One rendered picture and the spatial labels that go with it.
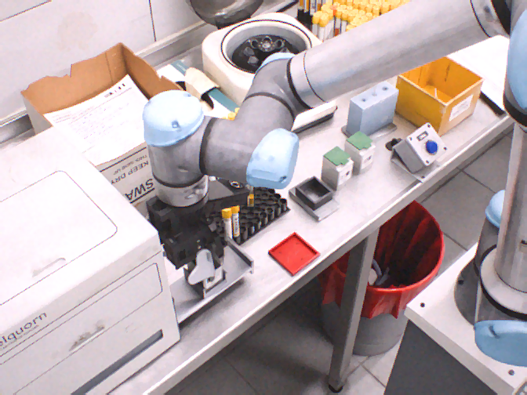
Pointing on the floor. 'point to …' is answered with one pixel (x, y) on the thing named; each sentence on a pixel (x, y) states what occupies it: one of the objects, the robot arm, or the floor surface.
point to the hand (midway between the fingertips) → (204, 262)
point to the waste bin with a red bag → (379, 297)
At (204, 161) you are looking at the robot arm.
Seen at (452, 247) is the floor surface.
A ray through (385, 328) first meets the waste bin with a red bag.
